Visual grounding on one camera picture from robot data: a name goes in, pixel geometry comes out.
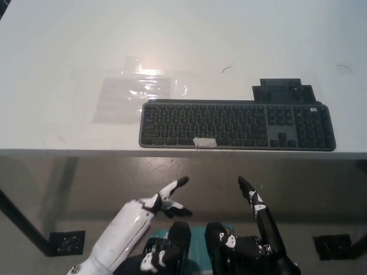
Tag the clear plastic sheet with paper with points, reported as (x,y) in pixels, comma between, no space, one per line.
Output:
(120,100)

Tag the black stepped mounting plate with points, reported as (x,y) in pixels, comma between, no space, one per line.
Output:
(281,90)

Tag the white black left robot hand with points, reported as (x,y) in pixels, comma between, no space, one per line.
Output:
(126,229)

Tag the black teal robot torso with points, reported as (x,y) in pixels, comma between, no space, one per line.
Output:
(180,237)

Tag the white tape strip on spacebar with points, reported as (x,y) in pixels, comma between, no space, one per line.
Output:
(204,142)

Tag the black floor anchor plate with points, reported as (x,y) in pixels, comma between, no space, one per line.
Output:
(67,242)
(332,246)

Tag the dark grey full-size keyboard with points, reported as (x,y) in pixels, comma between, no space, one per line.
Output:
(229,126)

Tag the black metal table leg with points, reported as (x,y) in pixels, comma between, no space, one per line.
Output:
(25,223)

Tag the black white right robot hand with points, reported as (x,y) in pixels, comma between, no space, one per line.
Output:
(266,226)

